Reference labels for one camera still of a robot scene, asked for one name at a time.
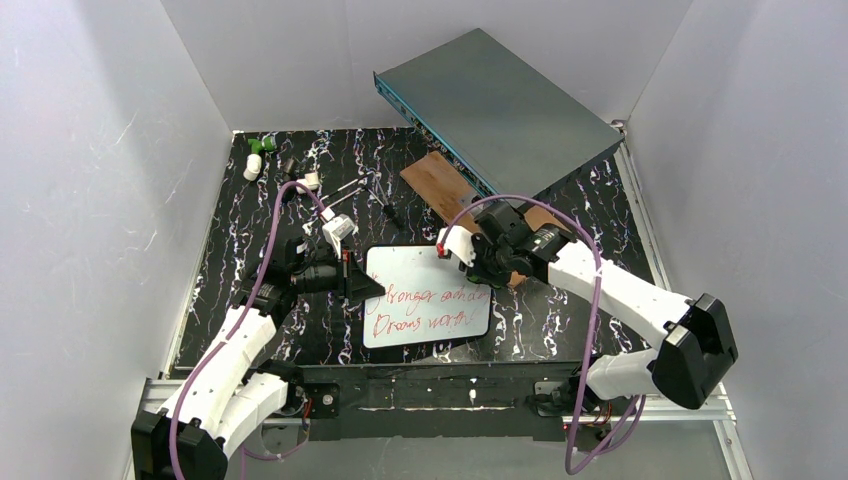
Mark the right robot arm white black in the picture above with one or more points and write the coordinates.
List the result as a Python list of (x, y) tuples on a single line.
[(691, 345)]

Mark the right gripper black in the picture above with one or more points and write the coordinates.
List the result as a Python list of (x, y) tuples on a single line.
[(486, 258)]

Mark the white and black fitting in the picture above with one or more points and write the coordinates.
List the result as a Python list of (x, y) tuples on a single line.
[(307, 181)]

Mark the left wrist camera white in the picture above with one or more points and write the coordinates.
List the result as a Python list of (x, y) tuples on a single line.
[(335, 229)]

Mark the aluminium frame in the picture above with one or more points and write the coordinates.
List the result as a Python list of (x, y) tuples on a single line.
[(196, 431)]

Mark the wooden board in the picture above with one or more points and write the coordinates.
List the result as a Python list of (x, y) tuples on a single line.
[(447, 192)]

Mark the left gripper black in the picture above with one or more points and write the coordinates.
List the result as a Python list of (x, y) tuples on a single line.
[(344, 275)]

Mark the teal network switch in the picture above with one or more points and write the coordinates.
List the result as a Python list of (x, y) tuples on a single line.
[(511, 129)]

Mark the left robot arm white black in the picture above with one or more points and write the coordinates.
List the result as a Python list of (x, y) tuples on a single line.
[(195, 432)]

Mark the small whiteboard red writing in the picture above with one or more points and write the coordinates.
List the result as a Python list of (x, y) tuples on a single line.
[(426, 298)]

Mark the green pipe fitting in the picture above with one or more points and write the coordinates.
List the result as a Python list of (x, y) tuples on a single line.
[(259, 146)]

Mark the white pipe elbow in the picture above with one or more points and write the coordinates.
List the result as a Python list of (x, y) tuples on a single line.
[(253, 167)]

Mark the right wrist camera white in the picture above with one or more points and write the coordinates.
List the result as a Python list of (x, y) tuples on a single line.
[(456, 242)]

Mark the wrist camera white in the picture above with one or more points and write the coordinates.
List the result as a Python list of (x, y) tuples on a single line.
[(335, 229), (456, 242)]

